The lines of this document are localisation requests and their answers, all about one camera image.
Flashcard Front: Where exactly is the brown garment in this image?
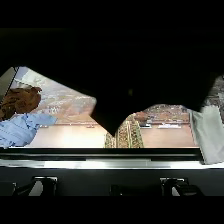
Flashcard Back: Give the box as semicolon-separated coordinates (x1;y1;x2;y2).
0;86;43;122

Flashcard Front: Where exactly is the black garment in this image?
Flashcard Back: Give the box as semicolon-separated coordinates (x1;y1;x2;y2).
0;28;224;137

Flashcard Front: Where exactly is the light blue shirt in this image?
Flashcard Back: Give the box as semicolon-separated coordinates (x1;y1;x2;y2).
0;112;58;150

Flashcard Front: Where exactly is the pale grey garment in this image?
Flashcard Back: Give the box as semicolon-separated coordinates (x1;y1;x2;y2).
189;104;224;166

